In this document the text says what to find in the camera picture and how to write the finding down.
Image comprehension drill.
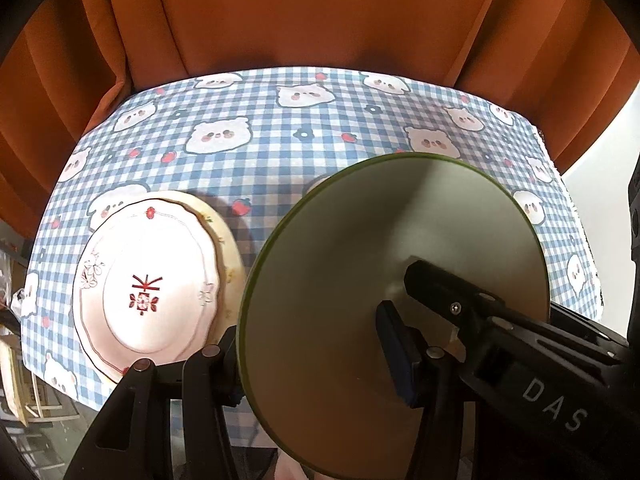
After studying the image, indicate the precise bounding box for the blue-patterned bowl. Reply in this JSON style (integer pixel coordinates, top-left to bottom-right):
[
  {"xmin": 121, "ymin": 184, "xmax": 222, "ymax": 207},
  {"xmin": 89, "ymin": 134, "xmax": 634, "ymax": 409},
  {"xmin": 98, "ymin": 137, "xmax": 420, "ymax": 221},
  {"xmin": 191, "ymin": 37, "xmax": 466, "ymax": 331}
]
[{"xmin": 238, "ymin": 153, "xmax": 550, "ymax": 479}]

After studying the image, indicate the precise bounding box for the pink red-rimmed plate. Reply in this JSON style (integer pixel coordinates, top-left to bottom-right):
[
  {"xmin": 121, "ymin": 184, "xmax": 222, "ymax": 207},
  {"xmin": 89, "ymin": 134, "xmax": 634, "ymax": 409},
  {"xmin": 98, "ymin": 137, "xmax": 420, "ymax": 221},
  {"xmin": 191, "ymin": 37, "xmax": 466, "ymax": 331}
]
[{"xmin": 72, "ymin": 196, "xmax": 224, "ymax": 384}]

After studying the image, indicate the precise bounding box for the round yellow floral plate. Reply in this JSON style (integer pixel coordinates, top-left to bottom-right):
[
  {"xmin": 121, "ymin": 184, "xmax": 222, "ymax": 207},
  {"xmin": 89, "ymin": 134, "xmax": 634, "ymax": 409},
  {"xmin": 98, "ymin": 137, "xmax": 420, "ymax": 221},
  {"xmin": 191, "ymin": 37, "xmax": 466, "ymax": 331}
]
[{"xmin": 162, "ymin": 191, "xmax": 246, "ymax": 332}]

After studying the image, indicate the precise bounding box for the blue checkered bear tablecloth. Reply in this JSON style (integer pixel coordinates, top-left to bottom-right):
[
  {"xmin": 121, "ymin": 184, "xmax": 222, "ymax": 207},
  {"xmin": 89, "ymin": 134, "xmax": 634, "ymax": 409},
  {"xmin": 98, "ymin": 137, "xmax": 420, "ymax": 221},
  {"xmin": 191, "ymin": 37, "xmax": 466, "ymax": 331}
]
[{"xmin": 21, "ymin": 67, "xmax": 603, "ymax": 409}]

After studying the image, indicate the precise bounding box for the orange pleated curtain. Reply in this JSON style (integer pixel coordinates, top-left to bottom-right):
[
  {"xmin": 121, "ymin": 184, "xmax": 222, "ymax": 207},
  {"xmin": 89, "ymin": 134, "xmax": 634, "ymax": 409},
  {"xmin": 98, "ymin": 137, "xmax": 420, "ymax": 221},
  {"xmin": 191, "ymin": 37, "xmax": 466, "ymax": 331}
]
[{"xmin": 1, "ymin": 0, "xmax": 639, "ymax": 237}]

